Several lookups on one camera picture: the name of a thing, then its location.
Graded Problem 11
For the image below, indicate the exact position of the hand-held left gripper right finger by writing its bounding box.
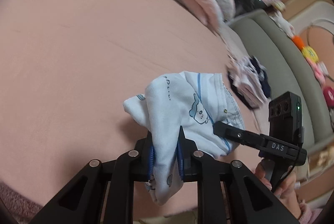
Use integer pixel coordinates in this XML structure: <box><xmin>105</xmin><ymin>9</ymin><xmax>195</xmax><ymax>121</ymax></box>
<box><xmin>176</xmin><ymin>125</ymin><xmax>300</xmax><ymax>224</ymax></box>

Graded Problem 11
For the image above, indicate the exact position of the yellow sponge plush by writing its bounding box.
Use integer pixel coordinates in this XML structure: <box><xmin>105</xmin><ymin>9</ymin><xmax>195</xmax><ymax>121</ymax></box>
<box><xmin>301</xmin><ymin>47</ymin><xmax>319</xmax><ymax>63</ymax></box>

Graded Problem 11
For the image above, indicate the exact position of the person's right forearm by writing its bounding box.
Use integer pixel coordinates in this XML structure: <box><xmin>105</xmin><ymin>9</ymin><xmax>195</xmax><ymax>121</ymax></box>
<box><xmin>296</xmin><ymin>199</ymin><xmax>324</xmax><ymax>224</ymax></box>

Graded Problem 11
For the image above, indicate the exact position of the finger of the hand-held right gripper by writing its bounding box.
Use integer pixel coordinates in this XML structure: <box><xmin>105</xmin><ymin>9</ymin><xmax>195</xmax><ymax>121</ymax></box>
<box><xmin>213</xmin><ymin>121</ymin><xmax>264</xmax><ymax>151</ymax></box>

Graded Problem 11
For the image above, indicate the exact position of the orange carrot plush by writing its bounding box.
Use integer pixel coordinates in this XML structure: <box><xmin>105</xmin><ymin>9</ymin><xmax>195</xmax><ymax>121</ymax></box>
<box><xmin>292</xmin><ymin>35</ymin><xmax>306</xmax><ymax>49</ymax></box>

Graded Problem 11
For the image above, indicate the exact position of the grey-green padded headboard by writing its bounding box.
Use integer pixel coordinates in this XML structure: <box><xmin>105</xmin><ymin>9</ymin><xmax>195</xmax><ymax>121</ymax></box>
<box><xmin>231</xmin><ymin>11</ymin><xmax>334</xmax><ymax>143</ymax></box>

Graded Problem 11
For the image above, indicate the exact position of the beige monkey plush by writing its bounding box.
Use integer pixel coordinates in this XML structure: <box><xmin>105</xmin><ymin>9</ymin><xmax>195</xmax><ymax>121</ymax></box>
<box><xmin>271</xmin><ymin>1</ymin><xmax>286</xmax><ymax>11</ymax></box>

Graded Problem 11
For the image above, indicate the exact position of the person's right hand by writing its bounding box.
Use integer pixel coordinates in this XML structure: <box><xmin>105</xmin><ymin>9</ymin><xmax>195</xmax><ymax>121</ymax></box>
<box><xmin>254</xmin><ymin>161</ymin><xmax>301</xmax><ymax>211</ymax></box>

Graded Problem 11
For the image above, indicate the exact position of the pink and white cat plush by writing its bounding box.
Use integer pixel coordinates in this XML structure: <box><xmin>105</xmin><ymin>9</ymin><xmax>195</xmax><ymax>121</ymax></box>
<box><xmin>312</xmin><ymin>61</ymin><xmax>329</xmax><ymax>86</ymax></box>

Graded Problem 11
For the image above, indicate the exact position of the pink bed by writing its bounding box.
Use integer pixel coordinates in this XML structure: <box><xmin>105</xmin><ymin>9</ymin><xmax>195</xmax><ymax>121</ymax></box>
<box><xmin>0</xmin><ymin>0</ymin><xmax>261</xmax><ymax>216</ymax></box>

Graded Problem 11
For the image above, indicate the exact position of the light blue printed pajama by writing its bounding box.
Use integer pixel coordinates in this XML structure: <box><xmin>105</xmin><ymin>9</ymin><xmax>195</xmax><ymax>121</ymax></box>
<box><xmin>123</xmin><ymin>71</ymin><xmax>246</xmax><ymax>206</ymax></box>

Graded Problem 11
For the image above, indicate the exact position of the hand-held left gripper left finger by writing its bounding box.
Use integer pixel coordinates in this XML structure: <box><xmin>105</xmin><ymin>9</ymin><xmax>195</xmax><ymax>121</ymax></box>
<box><xmin>29</xmin><ymin>133</ymin><xmax>156</xmax><ymax>224</ymax></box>

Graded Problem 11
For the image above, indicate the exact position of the white rabbit plush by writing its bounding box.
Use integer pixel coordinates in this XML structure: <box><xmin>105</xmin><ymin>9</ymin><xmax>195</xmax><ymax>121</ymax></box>
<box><xmin>270</xmin><ymin>11</ymin><xmax>295</xmax><ymax>38</ymax></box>

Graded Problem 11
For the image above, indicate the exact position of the magenta round plush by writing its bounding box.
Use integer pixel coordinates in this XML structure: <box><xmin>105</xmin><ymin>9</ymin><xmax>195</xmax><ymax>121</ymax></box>
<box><xmin>322</xmin><ymin>86</ymin><xmax>334</xmax><ymax>105</ymax></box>

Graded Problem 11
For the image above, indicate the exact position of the beige rabbit plush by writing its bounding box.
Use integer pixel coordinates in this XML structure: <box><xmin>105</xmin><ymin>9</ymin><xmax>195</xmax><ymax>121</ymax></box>
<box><xmin>316</xmin><ymin>148</ymin><xmax>334</xmax><ymax>167</ymax></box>

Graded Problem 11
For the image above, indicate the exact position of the stack of folded clothes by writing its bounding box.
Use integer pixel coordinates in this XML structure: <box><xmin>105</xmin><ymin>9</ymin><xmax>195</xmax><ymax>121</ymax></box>
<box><xmin>226</xmin><ymin>56</ymin><xmax>273</xmax><ymax>110</ymax></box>

